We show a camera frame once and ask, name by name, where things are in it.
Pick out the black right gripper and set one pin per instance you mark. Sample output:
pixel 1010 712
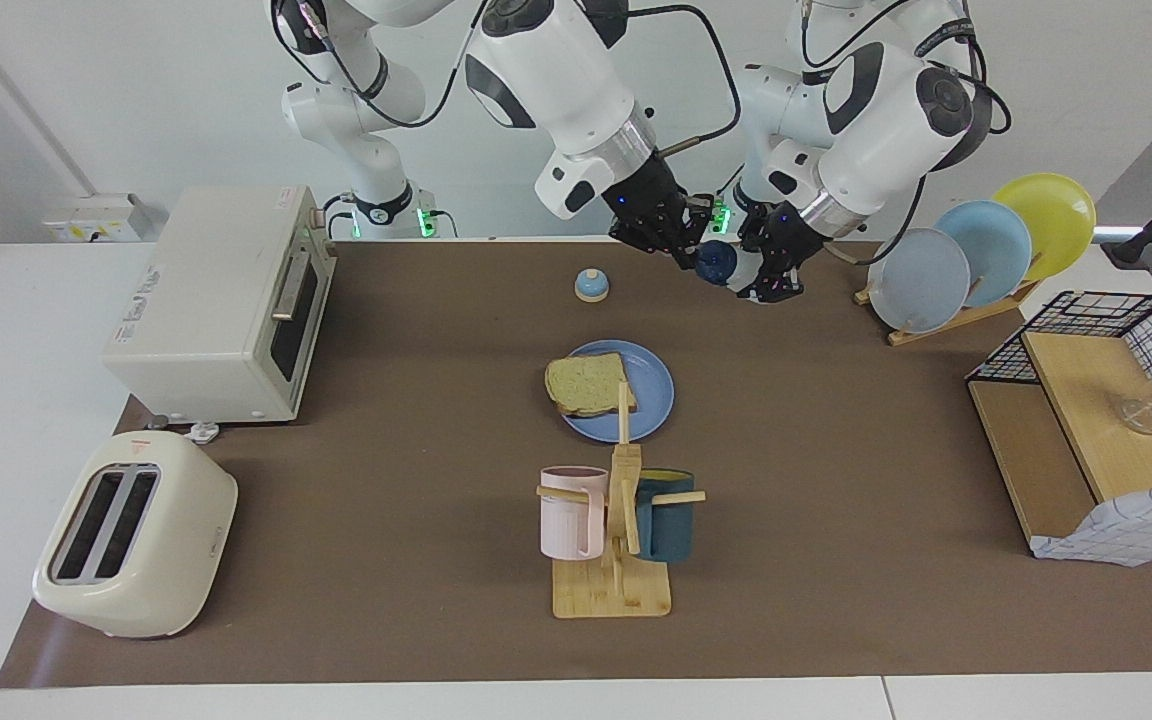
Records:
pixel 651 205

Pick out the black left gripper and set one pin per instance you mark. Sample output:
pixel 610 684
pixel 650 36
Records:
pixel 791 238

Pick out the clear squeeze bottle blue cap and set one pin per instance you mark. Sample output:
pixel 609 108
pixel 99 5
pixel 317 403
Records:
pixel 716 262

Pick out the toasted bread slice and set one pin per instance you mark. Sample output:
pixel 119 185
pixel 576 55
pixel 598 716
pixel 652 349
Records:
pixel 586 385

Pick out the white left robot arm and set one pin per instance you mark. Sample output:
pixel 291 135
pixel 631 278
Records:
pixel 876 130

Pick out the grey plate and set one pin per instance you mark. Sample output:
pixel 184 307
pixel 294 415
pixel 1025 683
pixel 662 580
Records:
pixel 916 282

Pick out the blue round plate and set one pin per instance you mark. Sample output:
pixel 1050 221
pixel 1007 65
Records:
pixel 651 395

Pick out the wooden plate rack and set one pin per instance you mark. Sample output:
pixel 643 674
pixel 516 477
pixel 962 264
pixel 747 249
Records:
pixel 966 318

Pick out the light blue plate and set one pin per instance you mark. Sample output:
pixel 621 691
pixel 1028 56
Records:
pixel 996 240

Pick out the yellow plate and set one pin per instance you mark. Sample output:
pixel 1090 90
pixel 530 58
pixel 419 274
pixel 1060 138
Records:
pixel 1061 220

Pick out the dark teal mug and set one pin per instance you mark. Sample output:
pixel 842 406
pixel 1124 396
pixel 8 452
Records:
pixel 664 525

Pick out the pink mug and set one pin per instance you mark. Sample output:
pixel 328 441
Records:
pixel 566 520

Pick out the wooden mug tree stand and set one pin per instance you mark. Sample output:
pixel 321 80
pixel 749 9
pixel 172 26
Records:
pixel 611 595

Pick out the brown table mat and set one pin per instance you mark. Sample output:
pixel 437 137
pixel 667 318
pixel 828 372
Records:
pixel 386 500

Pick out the clear glass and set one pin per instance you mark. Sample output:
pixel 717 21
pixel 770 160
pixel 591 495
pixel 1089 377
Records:
pixel 1141 415

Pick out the white checkered cloth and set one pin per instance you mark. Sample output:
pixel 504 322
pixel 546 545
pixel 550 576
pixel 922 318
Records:
pixel 1116 525

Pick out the white toaster oven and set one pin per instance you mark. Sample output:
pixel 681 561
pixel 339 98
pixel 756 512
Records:
pixel 206 290

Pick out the cream two-slot toaster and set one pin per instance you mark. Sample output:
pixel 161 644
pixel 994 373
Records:
pixel 166 540

